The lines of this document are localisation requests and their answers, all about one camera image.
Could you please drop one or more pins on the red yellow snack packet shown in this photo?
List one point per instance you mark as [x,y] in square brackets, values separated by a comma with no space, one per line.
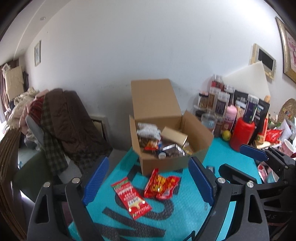
[160,187]

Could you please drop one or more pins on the silver foil snack bag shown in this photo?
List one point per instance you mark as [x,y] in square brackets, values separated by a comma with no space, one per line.
[173,151]

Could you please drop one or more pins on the open cardboard box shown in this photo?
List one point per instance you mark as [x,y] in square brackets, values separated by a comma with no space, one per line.
[154,102]

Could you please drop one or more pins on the framed wall picture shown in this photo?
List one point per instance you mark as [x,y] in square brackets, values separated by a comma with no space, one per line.
[37,54]

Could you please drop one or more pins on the clear jar purple label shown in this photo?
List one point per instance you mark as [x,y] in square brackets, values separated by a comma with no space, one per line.
[251,107]

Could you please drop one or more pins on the red canister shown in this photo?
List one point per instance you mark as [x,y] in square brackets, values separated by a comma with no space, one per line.
[242,134]

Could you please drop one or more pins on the red green sauce packet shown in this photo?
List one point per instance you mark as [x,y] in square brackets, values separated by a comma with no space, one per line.
[131,199]

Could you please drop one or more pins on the dark cereal snack bag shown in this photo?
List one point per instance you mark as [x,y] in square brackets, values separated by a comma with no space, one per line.
[149,144]

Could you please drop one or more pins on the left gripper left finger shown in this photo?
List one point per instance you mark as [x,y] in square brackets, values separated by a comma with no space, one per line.
[48,222]

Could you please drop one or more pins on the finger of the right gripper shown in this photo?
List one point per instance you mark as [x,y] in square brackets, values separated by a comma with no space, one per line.
[239,179]
[280,163]

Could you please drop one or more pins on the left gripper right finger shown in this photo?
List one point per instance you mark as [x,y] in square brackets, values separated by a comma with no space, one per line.
[248,220]

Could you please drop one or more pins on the gold rectangular box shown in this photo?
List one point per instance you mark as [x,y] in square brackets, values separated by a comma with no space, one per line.
[172,135]

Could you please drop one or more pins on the white foam board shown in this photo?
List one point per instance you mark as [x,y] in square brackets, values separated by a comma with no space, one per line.
[250,80]

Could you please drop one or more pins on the pink bottle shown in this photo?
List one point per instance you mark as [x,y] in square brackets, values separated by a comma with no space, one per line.
[230,116]

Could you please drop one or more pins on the stack of cardboard sheets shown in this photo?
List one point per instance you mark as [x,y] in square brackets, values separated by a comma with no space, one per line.
[11,200]

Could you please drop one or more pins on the blue white tablet tube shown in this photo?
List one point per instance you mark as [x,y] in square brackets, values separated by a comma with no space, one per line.
[162,155]

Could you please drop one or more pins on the brown jacket on chair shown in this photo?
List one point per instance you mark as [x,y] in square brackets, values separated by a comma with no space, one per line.
[69,132]

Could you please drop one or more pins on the white patterned snack bag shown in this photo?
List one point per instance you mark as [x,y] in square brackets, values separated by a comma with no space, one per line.
[147,130]

